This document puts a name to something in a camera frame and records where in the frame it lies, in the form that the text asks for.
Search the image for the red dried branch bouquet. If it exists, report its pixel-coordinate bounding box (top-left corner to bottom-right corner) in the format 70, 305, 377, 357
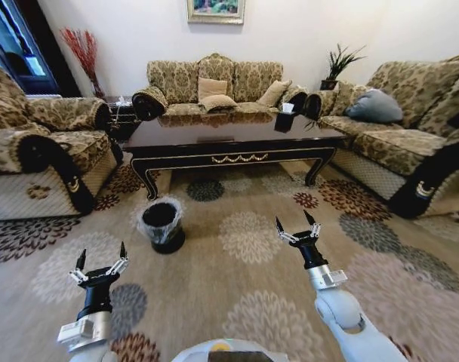
59, 26, 106, 100

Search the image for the white robot front shell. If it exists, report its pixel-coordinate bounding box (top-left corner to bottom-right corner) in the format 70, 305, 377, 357
171, 338, 289, 362

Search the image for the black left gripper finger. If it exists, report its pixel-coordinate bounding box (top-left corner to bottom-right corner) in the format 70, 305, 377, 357
103, 241, 130, 276
68, 248, 89, 284

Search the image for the grey blue cushion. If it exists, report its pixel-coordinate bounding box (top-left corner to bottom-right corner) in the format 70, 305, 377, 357
343, 89, 405, 124

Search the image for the framed landscape painting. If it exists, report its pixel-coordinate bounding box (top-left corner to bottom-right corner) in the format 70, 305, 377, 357
186, 0, 246, 26

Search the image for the floral armchair with black arms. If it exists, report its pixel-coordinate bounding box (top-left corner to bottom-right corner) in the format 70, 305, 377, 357
0, 62, 124, 222

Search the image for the dark framed window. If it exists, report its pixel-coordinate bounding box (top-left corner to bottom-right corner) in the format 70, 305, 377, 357
0, 0, 82, 98

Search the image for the floral three-seat sofa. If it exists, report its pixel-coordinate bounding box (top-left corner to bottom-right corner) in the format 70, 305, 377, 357
131, 53, 310, 121

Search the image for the patterned floral carpet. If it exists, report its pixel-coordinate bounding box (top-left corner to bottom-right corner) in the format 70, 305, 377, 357
0, 158, 459, 362

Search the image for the beige flat cushion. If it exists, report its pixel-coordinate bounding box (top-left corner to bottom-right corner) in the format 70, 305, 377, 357
197, 94, 240, 114

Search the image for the black trash bin with liner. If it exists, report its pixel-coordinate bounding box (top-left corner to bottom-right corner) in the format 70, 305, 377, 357
136, 194, 186, 255

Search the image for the floral sofa with grey cushion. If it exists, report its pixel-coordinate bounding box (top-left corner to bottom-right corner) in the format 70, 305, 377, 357
303, 51, 459, 220

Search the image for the beige square cushion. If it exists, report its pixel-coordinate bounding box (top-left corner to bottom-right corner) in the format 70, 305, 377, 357
197, 76, 229, 100

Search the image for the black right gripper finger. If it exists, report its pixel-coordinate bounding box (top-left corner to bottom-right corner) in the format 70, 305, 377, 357
303, 210, 323, 240
275, 216, 299, 245

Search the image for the dark side table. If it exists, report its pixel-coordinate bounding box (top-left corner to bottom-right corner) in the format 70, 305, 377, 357
104, 95, 141, 143

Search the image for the beige tilted cushion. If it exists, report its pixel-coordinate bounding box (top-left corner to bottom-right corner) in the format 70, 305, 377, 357
257, 79, 293, 108

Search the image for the green potted plant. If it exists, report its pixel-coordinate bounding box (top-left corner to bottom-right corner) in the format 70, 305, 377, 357
319, 43, 368, 91

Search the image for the dark wooden coffee table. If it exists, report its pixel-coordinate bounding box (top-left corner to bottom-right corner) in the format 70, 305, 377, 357
122, 112, 348, 201

